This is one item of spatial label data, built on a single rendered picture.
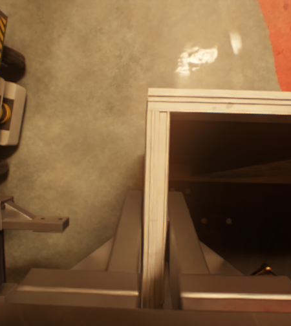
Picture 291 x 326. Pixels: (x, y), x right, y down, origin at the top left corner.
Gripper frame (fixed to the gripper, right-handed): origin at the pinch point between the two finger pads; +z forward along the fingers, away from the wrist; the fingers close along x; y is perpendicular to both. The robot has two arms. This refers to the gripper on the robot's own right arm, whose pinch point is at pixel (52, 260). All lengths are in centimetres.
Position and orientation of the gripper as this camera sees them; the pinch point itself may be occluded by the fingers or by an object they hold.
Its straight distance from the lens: 36.0
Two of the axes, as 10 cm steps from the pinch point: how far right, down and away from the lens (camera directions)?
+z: 10.0, 0.3, -0.1
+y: -0.2, 0.9, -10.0
